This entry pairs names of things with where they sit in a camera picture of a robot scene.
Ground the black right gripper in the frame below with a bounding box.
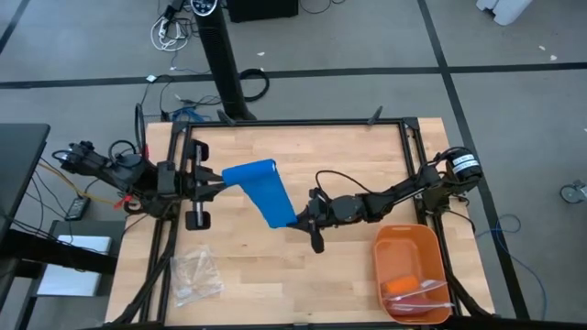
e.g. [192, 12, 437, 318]
[286, 203, 335, 255]

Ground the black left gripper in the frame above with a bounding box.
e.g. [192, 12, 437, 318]
[179, 139, 229, 230]

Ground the blue elastic bandage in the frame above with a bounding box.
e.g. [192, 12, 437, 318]
[221, 158, 299, 230]

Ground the clear zip bag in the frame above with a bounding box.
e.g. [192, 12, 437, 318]
[170, 244, 226, 308]

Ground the orange bandage roll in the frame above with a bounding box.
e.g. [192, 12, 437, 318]
[383, 274, 421, 295]

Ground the red bandage roll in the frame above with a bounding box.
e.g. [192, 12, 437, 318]
[388, 296, 439, 317]

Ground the zip bag holding orange roll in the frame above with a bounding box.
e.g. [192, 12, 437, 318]
[382, 273, 449, 304]

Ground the zip bag holding red roll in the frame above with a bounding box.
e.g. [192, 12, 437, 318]
[383, 295, 456, 318]

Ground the orange plastic bin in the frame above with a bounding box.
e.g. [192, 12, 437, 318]
[372, 224, 453, 325]

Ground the black power adapter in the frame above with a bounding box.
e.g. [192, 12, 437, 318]
[64, 195, 92, 222]

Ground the black box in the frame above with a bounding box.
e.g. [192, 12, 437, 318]
[226, 0, 300, 24]

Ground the black desk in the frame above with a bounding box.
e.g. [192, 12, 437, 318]
[0, 122, 118, 330]

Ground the grey caster wheel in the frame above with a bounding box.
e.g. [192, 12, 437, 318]
[559, 179, 587, 205]

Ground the white foam block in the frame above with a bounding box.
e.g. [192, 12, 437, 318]
[475, 0, 534, 27]

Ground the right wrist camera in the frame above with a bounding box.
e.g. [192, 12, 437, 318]
[307, 186, 330, 206]

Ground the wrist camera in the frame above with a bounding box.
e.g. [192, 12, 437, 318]
[307, 186, 330, 206]
[157, 159, 178, 196]

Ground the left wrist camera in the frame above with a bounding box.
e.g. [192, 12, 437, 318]
[157, 159, 178, 196]

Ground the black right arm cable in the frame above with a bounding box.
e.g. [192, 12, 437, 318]
[314, 170, 373, 194]

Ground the tangled blue cable bundle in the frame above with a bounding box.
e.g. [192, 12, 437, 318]
[170, 106, 208, 124]

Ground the black aluminium table frame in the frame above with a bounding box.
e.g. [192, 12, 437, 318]
[109, 116, 499, 330]

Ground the black coiled cable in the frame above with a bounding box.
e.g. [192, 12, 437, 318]
[238, 68, 271, 103]

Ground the white cable bundle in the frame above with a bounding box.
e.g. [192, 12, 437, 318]
[150, 15, 190, 52]

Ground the long blue floor cable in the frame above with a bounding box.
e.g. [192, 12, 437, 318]
[475, 214, 549, 321]

